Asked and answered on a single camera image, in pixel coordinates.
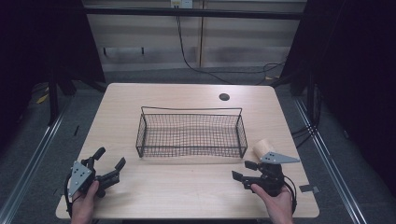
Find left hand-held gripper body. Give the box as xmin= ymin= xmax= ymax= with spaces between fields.
xmin=66 ymin=157 xmax=121 ymax=199

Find black floor cables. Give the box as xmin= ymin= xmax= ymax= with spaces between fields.
xmin=290 ymin=83 xmax=322 ymax=148

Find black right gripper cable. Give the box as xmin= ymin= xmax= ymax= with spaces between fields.
xmin=282 ymin=175 xmax=299 ymax=216

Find yellow floor tape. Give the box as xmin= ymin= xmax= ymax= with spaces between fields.
xmin=35 ymin=87 xmax=50 ymax=105

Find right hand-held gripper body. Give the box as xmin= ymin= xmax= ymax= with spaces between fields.
xmin=241 ymin=150 xmax=301 ymax=198

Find black metal stand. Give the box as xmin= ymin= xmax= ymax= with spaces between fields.
xmin=46 ymin=69 xmax=61 ymax=127

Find person's left hand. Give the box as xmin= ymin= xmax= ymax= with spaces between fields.
xmin=70 ymin=180 xmax=101 ymax=224

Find black wire mesh basket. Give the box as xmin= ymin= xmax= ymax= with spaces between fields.
xmin=135 ymin=105 xmax=249 ymax=159

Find long black wall cable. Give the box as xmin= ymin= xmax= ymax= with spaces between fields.
xmin=176 ymin=15 xmax=286 ymax=86

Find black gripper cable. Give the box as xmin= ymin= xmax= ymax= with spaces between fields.
xmin=63 ymin=172 xmax=75 ymax=218
xmin=282 ymin=175 xmax=299 ymax=216

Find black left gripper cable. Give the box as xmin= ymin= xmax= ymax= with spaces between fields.
xmin=63 ymin=172 xmax=75 ymax=218

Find white wall socket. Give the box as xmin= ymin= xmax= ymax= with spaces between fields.
xmin=170 ymin=0 xmax=194 ymax=9

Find small tan wooden block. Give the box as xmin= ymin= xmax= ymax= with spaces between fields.
xmin=251 ymin=138 xmax=276 ymax=160

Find black horizontal bar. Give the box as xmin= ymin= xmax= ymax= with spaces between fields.
xmin=83 ymin=7 xmax=304 ymax=21

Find black curtain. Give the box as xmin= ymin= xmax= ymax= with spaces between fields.
xmin=0 ymin=0 xmax=106 ymax=150
xmin=279 ymin=0 xmax=396 ymax=200

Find grey tape piece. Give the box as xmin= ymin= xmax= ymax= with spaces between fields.
xmin=299 ymin=184 xmax=321 ymax=193

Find person's right hand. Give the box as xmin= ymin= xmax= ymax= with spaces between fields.
xmin=250 ymin=183 xmax=295 ymax=224

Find metal floor rail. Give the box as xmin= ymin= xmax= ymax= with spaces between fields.
xmin=292 ymin=96 xmax=370 ymax=224
xmin=0 ymin=102 xmax=71 ymax=224

